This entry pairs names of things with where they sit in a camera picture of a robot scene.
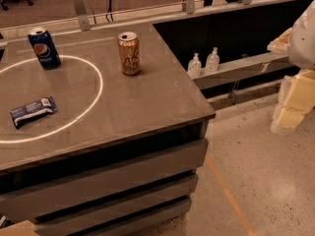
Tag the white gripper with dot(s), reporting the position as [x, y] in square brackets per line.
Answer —
[303, 39]

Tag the blue pepsi can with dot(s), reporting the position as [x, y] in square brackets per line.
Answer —
[44, 48]

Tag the gold lacroix can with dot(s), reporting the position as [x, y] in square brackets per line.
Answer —
[129, 51]

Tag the blue rxbar wrapper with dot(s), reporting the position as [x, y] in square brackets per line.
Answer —
[33, 110]

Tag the right clear sanitizer bottle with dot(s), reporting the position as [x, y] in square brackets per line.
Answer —
[212, 63]

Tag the clear sanitizer bottle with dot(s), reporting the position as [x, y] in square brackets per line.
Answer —
[212, 63]
[194, 67]

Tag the grey metal shelf ledge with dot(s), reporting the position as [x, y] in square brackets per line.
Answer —
[244, 68]

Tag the left clear sanitizer bottle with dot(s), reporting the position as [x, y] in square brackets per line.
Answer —
[194, 67]

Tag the grey drawer cabinet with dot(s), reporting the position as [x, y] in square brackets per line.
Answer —
[111, 187]

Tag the metal railing with posts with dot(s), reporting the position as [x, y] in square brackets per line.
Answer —
[86, 14]

